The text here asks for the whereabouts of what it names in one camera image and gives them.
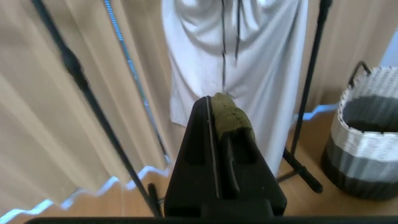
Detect green garment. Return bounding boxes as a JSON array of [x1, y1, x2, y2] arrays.
[[210, 92, 256, 144]]

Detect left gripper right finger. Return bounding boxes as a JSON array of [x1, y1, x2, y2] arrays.
[[219, 127, 287, 217]]

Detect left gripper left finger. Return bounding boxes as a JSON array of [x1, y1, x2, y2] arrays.
[[164, 95, 222, 217]]

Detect white laundry basket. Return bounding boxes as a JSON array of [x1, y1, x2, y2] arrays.
[[320, 61, 398, 200]]

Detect pale grey shorts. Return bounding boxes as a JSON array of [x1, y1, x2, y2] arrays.
[[161, 0, 309, 178]]

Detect black clothes rack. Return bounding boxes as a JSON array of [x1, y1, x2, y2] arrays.
[[30, 0, 333, 218]]

